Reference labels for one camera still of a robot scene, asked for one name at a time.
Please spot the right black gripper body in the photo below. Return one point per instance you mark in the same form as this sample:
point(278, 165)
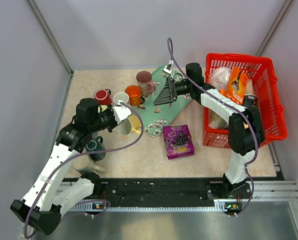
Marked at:
point(183, 88)

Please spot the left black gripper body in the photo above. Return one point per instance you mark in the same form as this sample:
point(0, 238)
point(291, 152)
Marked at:
point(105, 120)

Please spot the red mug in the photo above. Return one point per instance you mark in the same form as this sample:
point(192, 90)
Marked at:
point(103, 97)

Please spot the pink cream mug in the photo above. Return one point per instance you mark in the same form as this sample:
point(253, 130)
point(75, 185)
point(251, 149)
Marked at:
point(121, 97)

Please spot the dark teal mug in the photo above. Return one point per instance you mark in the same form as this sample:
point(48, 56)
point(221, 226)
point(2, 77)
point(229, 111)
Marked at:
point(96, 145)

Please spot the pink floral mug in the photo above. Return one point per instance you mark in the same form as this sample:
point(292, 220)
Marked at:
point(145, 82)

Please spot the yellow mug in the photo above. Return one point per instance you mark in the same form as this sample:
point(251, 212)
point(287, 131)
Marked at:
point(130, 125)

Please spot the orange mug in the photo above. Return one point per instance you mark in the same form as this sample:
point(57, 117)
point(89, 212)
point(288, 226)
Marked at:
point(135, 95)

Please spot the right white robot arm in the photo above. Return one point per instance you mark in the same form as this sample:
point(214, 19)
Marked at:
point(245, 128)

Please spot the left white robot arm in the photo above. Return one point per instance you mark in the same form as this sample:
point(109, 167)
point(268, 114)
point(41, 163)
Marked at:
point(42, 208)

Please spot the light green mug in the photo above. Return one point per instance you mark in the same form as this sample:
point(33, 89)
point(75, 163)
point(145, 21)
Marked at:
point(103, 108)

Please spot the cream green mug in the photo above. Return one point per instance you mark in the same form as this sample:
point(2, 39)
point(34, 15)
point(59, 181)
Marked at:
point(85, 164)

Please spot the green floral tray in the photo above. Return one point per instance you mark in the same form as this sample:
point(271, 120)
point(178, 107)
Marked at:
point(156, 117)

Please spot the white plastic bag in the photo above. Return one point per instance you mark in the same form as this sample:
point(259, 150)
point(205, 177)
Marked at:
point(219, 77)

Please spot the small orange box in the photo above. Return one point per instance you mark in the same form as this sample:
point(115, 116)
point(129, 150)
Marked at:
point(224, 93)

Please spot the purple snack bag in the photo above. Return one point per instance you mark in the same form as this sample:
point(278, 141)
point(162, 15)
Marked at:
point(178, 141)

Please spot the tall orange box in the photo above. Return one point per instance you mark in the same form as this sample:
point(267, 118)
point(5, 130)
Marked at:
point(236, 86)

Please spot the black label cup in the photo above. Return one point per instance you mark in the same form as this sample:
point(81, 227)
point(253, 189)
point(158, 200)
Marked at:
point(250, 101)

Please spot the red plastic basket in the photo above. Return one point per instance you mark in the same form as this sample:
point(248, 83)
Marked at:
point(261, 71)

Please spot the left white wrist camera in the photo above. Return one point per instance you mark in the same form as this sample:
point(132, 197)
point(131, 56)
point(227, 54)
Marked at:
point(121, 111)

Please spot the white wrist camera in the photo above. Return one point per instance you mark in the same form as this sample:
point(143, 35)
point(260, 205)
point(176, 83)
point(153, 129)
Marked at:
point(168, 69)
point(121, 111)

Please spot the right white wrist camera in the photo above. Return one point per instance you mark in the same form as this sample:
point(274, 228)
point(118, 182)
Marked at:
point(168, 69)

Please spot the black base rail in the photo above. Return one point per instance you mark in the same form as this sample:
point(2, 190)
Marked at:
point(167, 192)

